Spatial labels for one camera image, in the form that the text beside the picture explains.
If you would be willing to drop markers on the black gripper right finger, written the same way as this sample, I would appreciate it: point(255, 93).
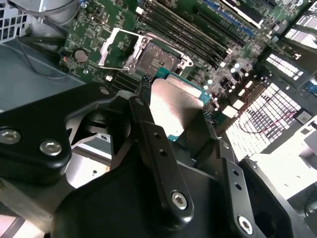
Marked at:
point(226, 173)

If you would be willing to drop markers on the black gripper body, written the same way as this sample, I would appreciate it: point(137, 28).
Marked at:
point(119, 203)

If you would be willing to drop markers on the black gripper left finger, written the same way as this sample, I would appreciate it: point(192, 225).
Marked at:
point(163, 173)

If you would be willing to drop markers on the metal socket cover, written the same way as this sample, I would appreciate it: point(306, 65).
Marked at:
point(105, 49)

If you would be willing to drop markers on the silver CPU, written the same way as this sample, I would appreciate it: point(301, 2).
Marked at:
point(173, 104)

